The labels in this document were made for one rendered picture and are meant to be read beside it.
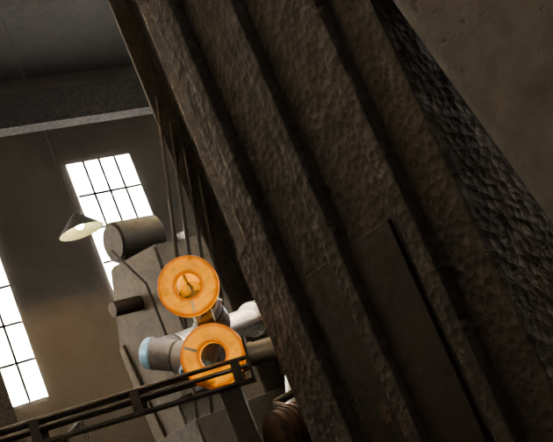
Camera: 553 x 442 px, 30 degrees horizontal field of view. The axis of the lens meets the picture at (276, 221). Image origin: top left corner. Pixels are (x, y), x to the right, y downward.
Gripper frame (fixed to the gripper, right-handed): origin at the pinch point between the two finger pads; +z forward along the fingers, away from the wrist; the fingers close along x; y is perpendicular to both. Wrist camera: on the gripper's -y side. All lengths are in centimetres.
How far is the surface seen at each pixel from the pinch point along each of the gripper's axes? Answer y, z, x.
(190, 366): -24.4, 4.8, -5.5
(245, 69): 8, 60, 32
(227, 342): -22.8, 5.4, 4.7
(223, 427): 66, -299, -39
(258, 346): -26.8, 5.1, 11.1
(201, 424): 70, -291, -48
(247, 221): -12.0, 36.2, 20.4
